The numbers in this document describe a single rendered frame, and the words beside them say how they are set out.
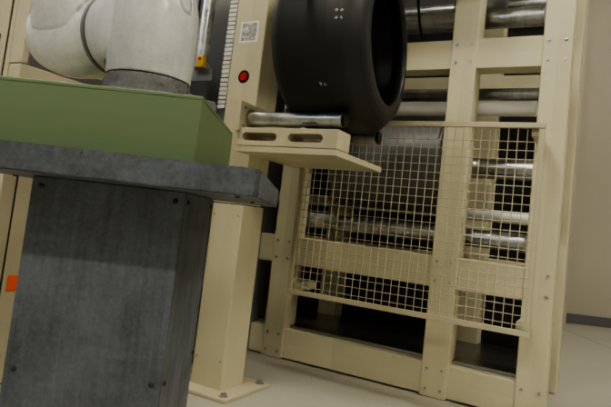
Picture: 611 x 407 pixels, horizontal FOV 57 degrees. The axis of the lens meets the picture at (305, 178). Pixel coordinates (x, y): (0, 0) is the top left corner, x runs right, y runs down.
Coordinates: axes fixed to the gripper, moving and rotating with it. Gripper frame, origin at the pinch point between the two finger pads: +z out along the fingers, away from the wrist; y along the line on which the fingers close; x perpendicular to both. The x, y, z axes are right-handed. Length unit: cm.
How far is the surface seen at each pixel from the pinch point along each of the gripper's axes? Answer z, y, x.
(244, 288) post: 18, 28, 93
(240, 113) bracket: 8.2, 25.3, 34.7
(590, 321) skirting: 390, -70, 177
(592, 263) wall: 398, -68, 129
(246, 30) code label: 23.8, 35.2, 4.7
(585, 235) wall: 398, -62, 106
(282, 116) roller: 11.7, 11.8, 35.5
